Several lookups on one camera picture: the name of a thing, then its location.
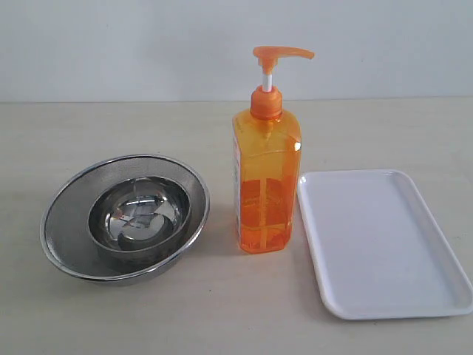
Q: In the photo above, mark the orange pump soap bottle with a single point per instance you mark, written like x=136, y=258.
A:
x=267, y=154

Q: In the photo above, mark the small shiny steel bowl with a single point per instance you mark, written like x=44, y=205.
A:
x=139, y=221

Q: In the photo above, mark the large steel mesh bowl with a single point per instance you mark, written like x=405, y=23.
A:
x=64, y=232

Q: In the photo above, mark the white rectangular plastic tray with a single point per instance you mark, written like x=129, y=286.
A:
x=377, y=250

